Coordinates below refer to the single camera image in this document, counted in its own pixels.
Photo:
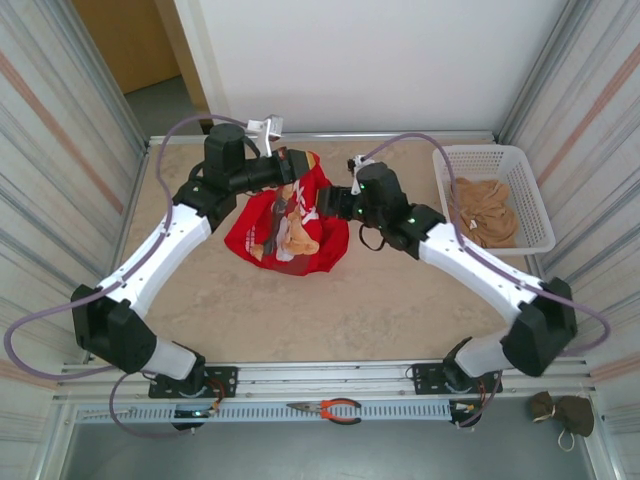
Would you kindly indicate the red t-shirt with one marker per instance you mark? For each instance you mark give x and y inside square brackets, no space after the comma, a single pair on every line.
[250,235]

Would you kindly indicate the white plastic basket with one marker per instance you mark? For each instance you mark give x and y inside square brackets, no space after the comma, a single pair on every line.
[530,200]

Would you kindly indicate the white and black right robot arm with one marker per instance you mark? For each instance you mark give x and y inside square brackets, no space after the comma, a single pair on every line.
[475,265]

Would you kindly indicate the thin aluminium table edge bar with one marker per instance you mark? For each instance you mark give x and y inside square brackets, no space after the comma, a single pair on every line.
[325,136]

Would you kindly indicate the tan crumpled garment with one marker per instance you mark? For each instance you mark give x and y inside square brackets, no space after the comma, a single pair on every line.
[485,215]

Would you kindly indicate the wooden door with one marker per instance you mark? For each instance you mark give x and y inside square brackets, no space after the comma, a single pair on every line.
[125,40]

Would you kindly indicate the small circuit board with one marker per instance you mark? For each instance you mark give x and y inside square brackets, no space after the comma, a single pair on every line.
[465,407]
[195,413]

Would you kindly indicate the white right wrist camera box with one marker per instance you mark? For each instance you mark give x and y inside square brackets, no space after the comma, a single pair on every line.
[357,162]

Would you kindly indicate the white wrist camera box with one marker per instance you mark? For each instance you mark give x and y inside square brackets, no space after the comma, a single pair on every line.
[272,125]
[357,162]

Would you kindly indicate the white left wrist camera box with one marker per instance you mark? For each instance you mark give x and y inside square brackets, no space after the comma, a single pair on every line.
[272,125]

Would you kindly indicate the aluminium frame post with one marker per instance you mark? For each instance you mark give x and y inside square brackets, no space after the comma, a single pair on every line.
[106,75]
[540,75]

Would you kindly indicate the wide aluminium mounting rail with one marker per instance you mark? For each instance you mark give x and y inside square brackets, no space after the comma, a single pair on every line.
[325,375]

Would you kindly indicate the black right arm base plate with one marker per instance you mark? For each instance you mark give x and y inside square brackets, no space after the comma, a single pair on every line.
[425,377]

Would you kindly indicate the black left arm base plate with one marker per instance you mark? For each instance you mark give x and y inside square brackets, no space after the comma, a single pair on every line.
[225,380]

